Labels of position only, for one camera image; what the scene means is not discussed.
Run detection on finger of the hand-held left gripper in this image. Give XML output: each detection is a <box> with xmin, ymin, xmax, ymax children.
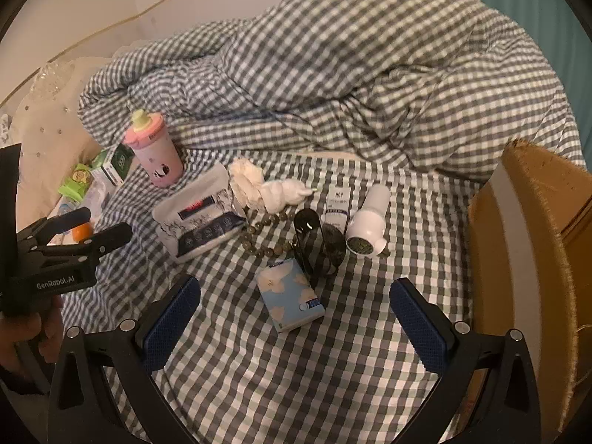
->
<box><xmin>28</xmin><ymin>222</ymin><xmax>133</xmax><ymax>262</ymax></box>
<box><xmin>17</xmin><ymin>207</ymin><xmax>92</xmax><ymax>247</ymax></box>

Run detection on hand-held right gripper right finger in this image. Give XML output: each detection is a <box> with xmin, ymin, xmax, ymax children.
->
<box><xmin>389</xmin><ymin>278</ymin><xmax>542</xmax><ymax>444</ymax></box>

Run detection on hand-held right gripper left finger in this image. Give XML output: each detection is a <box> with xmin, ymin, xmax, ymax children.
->
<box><xmin>47</xmin><ymin>274</ymin><xmax>202</xmax><ymax>444</ymax></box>

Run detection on grey wet wipes pack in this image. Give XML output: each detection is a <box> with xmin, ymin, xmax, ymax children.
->
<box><xmin>152</xmin><ymin>164</ymin><xmax>248</xmax><ymax>260</ymax></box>

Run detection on cardboard box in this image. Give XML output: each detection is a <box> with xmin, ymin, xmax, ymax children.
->
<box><xmin>467</xmin><ymin>139</ymin><xmax>592</xmax><ymax>444</ymax></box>

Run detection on brown bead bracelet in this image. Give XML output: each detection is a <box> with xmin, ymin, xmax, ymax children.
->
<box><xmin>238</xmin><ymin>208</ymin><xmax>301</xmax><ymax>260</ymax></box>

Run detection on blue floral tissue packet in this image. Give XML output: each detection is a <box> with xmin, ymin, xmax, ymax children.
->
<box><xmin>256</xmin><ymin>259</ymin><xmax>325</xmax><ymax>334</ymax></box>

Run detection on white cream tube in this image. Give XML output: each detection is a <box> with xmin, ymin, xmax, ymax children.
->
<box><xmin>322</xmin><ymin>184</ymin><xmax>356</xmax><ymax>234</ymax></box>

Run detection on black sunglasses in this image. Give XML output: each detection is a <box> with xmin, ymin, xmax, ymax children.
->
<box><xmin>292</xmin><ymin>208</ymin><xmax>347</xmax><ymax>280</ymax></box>

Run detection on person's left hand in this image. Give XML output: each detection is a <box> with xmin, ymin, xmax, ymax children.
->
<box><xmin>0</xmin><ymin>293</ymin><xmax>65</xmax><ymax>394</ymax></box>

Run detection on clear plastic bag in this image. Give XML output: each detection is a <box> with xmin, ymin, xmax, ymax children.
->
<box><xmin>78</xmin><ymin>182</ymin><xmax>114</xmax><ymax>236</ymax></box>

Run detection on green snack packet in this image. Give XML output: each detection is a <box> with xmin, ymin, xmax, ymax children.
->
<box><xmin>58</xmin><ymin>163</ymin><xmax>93</xmax><ymax>202</ymax></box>

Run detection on green and white box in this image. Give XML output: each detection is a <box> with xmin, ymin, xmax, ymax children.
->
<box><xmin>90</xmin><ymin>143</ymin><xmax>135</xmax><ymax>186</ymax></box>

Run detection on pink drinking bottle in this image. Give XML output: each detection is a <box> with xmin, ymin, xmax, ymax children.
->
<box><xmin>123</xmin><ymin>108</ymin><xmax>184</xmax><ymax>189</ymax></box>

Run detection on cream tufted headboard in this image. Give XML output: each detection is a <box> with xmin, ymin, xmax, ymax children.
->
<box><xmin>0</xmin><ymin>55</ymin><xmax>116</xmax><ymax>223</ymax></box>

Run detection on grey checked bed sheet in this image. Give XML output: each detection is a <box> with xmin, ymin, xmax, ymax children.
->
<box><xmin>60</xmin><ymin>148</ymin><xmax>509</xmax><ymax>444</ymax></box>

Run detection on grey checked duvet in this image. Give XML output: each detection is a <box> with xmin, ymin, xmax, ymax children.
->
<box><xmin>78</xmin><ymin>0</ymin><xmax>588</xmax><ymax>186</ymax></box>

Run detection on teal curtain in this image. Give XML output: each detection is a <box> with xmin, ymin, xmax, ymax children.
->
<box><xmin>478</xmin><ymin>0</ymin><xmax>592</xmax><ymax>116</ymax></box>

